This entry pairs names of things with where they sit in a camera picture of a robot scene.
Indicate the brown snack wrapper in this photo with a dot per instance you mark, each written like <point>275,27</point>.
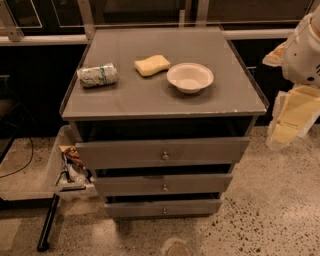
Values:
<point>71,153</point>

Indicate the grey drawer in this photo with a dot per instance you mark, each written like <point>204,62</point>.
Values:
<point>157,153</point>
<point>162,185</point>
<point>163,208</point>

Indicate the white bowl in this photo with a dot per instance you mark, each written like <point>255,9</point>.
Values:
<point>190,78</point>

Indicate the clear plastic bin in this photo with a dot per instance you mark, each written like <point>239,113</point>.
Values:
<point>55,177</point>

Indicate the metal railing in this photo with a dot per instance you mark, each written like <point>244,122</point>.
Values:
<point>58,22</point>

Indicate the grey middle drawer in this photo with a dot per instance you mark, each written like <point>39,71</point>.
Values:
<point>162,185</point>

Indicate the grey drawer cabinet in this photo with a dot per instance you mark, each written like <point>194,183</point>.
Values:
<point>138,108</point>

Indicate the grey top drawer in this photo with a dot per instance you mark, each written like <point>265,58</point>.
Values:
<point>157,153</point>

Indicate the black metal leg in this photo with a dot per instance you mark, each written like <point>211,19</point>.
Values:
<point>43,244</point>

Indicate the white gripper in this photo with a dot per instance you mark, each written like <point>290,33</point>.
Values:
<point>302,59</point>

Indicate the grey bottom drawer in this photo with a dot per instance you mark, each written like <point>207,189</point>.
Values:
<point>163,208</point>

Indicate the crushed green white can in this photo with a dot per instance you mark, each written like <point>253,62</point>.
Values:
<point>102,75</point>

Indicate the yellow sponge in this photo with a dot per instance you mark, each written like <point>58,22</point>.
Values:
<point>152,65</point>

